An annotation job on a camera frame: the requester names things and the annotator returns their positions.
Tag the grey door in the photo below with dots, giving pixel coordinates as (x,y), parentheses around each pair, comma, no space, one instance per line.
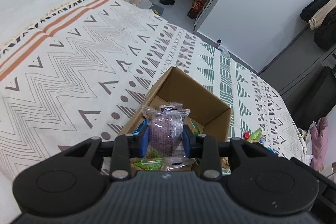
(296,56)

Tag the white floor pad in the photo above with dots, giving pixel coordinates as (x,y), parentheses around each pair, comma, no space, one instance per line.
(146,3)

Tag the beige hanging garment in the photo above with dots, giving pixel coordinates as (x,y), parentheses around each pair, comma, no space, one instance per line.
(324,15)

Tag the black flat panel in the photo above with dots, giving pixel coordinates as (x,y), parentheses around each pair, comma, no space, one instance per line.
(315,98)

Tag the blue snack packet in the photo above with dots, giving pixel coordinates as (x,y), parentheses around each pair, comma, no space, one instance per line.
(141,127)
(271,150)

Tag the brown cardboard box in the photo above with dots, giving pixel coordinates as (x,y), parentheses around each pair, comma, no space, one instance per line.
(189,98)

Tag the small yellow jar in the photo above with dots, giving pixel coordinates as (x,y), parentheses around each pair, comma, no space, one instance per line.
(301,132)

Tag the black hanging bag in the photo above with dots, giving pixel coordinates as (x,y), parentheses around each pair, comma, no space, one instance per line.
(326,36)

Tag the pink cloth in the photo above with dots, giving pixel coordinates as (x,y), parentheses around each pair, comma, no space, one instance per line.
(319,140)

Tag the dark green snack packet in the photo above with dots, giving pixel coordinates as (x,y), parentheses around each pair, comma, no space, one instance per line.
(254,134)

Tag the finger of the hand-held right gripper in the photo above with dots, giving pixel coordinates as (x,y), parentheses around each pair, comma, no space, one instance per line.
(309,169)

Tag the bright green snack packet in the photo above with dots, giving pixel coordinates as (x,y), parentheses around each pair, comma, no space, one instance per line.
(151,164)

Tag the round purple snack packet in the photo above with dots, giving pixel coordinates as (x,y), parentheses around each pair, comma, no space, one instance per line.
(165,132)

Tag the tall brown printed box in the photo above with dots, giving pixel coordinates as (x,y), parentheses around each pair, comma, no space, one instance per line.
(197,5)

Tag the black hanging jacket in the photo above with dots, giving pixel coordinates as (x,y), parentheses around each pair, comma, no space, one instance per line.
(317,5)

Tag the grey floor scale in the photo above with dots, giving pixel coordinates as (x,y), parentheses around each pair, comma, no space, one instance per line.
(158,8)

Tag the clear plastic bag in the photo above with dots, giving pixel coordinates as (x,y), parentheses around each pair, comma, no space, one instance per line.
(223,49)

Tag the small green snack packet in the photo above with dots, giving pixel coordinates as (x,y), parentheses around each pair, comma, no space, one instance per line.
(195,129)

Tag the patterned blanket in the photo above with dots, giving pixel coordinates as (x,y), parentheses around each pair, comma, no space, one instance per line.
(78,69)

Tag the black shoe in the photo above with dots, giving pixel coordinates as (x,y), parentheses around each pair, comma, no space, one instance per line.
(167,0)

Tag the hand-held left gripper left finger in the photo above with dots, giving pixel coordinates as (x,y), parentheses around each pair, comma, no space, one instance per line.
(143,141)

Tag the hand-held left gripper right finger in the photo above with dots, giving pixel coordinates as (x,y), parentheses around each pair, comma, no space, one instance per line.
(187,141)

